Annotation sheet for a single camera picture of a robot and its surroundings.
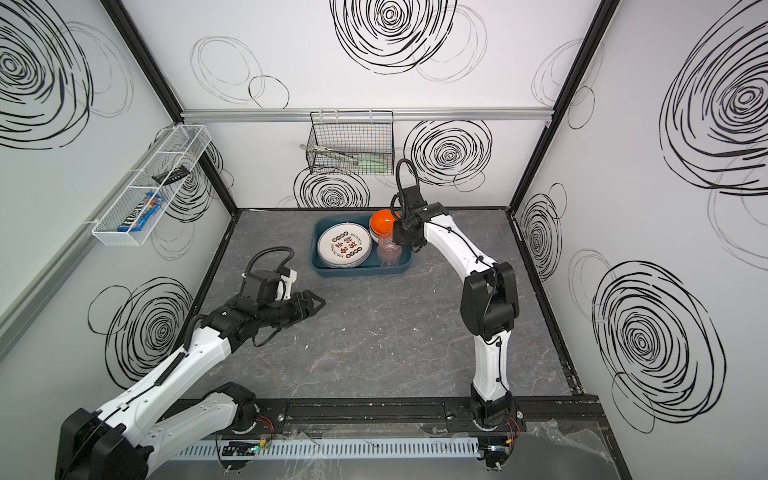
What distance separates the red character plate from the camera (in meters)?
1.03

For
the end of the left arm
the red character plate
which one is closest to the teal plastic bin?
the red character plate

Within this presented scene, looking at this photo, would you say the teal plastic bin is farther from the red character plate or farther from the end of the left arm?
the end of the left arm

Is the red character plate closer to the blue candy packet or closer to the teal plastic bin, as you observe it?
the teal plastic bin
